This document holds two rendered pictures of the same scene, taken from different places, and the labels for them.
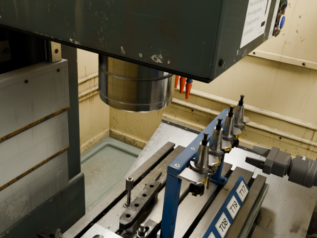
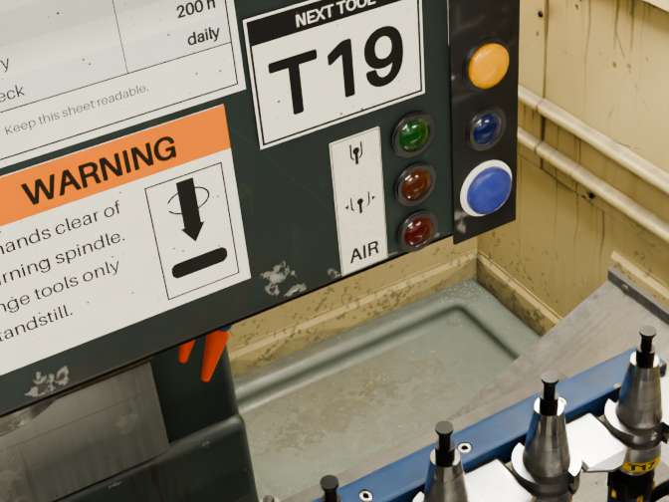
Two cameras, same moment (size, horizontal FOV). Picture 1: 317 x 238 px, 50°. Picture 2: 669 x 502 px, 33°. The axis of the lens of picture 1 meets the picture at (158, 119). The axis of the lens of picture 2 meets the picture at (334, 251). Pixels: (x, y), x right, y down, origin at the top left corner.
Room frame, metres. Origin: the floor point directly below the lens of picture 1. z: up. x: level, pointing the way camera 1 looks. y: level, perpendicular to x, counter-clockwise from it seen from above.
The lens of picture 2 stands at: (0.34, -0.52, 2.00)
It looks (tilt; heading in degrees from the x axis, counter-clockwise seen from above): 36 degrees down; 37
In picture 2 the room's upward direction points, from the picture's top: 6 degrees counter-clockwise
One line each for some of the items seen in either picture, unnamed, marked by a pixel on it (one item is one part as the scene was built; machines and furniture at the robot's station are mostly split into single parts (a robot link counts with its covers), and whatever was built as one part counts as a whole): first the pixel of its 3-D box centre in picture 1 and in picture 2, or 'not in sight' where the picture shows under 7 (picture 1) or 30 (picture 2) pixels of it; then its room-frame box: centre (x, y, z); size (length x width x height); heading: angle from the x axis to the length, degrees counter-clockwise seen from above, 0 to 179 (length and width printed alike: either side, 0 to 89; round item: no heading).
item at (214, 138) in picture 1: (216, 138); (445, 483); (0.92, -0.19, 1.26); 0.04 x 0.04 x 0.07
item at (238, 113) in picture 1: (238, 113); (641, 386); (1.11, -0.29, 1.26); 0.04 x 0.04 x 0.07
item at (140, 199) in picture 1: (140, 207); not in sight; (0.94, 0.04, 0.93); 0.26 x 0.05 x 0.06; 157
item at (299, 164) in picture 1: (286, 165); not in sight; (0.92, -0.42, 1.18); 0.13 x 0.12 x 0.10; 152
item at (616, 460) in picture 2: (231, 130); (592, 445); (1.06, -0.26, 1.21); 0.07 x 0.05 x 0.01; 62
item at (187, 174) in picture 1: (192, 176); not in sight; (0.77, -0.11, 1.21); 0.07 x 0.05 x 0.01; 62
